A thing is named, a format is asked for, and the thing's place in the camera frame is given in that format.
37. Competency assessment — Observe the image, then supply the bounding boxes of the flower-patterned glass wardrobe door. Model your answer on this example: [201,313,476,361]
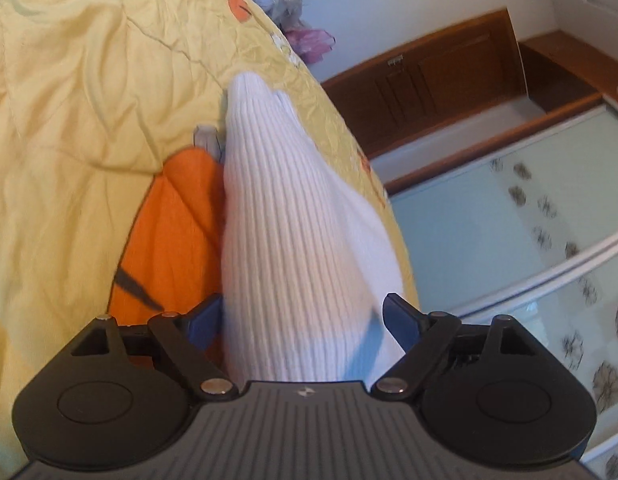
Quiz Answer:
[389,105,618,480]

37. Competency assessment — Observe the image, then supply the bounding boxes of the purple plastic bag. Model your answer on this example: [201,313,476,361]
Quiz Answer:
[284,27,337,66]

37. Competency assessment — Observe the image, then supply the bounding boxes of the brown wooden door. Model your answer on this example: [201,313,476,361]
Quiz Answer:
[321,7,532,161]

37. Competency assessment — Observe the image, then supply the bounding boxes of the yellow printed bedsheet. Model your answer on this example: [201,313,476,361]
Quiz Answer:
[0,0,421,480]

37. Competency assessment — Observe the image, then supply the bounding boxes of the white ribbed sock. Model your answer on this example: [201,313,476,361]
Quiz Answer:
[220,72,415,393]

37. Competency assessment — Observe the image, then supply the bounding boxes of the wooden door frame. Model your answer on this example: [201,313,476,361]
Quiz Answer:
[384,30,618,196]

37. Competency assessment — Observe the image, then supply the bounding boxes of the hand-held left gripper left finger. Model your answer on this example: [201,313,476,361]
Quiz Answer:
[69,292,239,402]

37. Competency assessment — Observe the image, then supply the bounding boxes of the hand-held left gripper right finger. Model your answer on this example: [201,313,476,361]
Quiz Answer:
[370,293,540,402]

